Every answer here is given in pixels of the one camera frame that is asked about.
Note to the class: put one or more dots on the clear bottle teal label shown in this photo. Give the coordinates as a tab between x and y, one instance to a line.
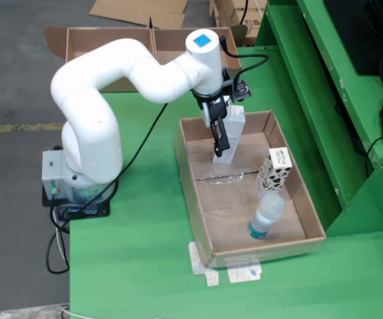
268	209

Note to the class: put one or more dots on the white patterned paper tab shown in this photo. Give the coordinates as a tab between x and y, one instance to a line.
196	262
244	274

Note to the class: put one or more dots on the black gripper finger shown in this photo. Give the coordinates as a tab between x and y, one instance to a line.
220	139

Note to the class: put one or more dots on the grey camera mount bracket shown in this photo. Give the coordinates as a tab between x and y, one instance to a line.
227	79

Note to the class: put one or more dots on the open brown cardboard box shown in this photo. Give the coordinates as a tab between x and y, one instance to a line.
88	40
171	41

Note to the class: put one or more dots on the black monitor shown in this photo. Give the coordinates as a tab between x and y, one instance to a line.
371	33

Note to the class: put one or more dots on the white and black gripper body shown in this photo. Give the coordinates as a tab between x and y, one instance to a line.
206	114

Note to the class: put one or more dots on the printed cardboard box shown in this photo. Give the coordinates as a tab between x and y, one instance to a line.
224	13

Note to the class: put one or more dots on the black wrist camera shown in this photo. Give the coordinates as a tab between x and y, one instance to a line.
243	91

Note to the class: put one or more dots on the tall white carton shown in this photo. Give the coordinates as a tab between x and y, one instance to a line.
235	129

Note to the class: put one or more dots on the shallow cardboard tray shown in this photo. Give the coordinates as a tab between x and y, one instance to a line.
224	229

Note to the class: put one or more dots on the grey robot base box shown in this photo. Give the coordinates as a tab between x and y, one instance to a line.
50	172

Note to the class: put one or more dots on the cow print carton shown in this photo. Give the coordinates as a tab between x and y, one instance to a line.
274	172

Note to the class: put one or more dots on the green metal shelf rack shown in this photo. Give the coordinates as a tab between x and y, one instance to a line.
311	99

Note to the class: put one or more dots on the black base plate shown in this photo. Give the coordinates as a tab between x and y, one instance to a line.
101	211

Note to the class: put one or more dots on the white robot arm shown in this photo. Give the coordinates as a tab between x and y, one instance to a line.
85	109

